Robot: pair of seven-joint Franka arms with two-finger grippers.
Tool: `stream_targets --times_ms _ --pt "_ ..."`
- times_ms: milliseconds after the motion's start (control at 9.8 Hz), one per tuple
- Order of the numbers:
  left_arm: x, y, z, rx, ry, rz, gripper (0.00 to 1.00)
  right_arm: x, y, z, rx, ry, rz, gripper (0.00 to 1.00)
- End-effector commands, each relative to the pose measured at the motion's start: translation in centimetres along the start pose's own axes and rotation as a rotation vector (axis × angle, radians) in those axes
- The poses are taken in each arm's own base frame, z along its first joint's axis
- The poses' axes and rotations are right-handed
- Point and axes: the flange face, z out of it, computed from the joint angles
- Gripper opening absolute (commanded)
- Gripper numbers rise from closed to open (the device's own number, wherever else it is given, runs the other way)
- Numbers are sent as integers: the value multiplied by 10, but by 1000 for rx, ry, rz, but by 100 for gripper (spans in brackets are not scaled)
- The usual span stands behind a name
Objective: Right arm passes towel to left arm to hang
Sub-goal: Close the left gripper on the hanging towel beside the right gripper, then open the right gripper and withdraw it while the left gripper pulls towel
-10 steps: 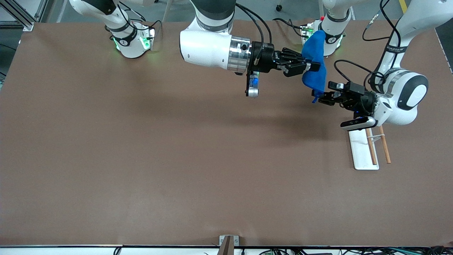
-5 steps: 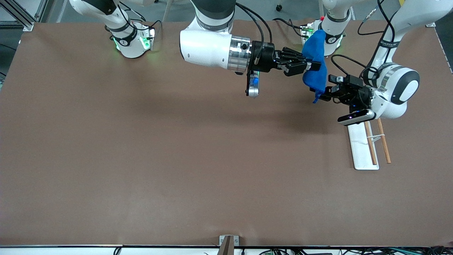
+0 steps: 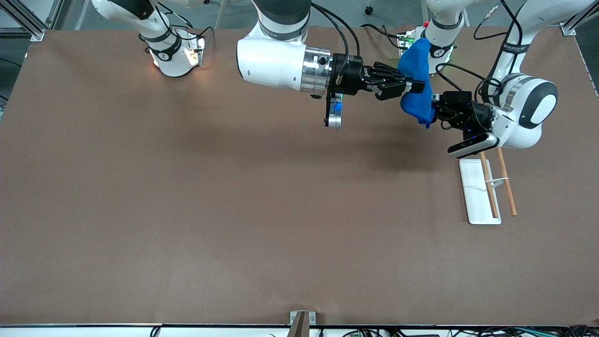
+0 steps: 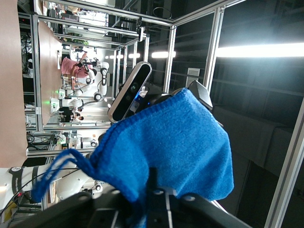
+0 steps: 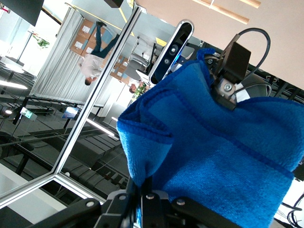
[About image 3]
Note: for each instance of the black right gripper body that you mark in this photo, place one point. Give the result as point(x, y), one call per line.
point(350, 74)

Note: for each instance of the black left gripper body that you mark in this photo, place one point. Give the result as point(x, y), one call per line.
point(469, 115)

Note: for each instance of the blue towel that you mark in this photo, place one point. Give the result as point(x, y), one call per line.
point(416, 65)

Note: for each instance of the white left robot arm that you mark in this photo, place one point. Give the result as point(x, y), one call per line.
point(529, 107)

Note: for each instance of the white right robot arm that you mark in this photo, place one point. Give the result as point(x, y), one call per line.
point(271, 61)

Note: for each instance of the white rubber band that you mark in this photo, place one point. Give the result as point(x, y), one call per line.
point(498, 181)

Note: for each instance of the light wooden rack rod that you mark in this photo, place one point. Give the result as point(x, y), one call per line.
point(489, 192)
point(507, 187)

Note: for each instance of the white rack base plate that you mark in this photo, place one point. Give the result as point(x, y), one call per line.
point(472, 192)

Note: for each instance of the aluminium frame profile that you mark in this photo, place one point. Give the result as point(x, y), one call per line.
point(28, 23)
point(578, 23)

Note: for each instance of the metal table edge bracket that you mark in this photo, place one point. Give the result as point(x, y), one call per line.
point(302, 323)

